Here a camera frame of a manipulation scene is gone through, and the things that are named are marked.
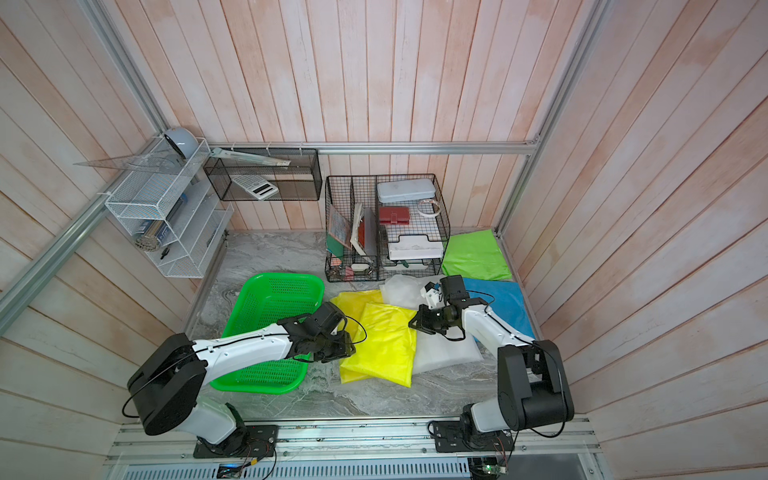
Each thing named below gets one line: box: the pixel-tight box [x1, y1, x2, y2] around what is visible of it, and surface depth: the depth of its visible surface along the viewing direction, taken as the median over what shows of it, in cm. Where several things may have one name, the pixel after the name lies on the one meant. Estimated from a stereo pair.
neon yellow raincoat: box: [340, 303, 417, 388], surface depth 85 cm
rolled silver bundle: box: [135, 219, 169, 252], surface depth 78 cm
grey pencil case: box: [377, 178, 436, 203], surface depth 104 cm
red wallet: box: [379, 206, 410, 225], surface depth 97 cm
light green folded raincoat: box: [442, 229, 512, 280], surface depth 109 cm
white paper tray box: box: [388, 235, 444, 260], surface depth 93 cm
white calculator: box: [232, 174, 279, 200], surface depth 100 cm
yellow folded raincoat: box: [331, 290, 383, 342], surface depth 100 cm
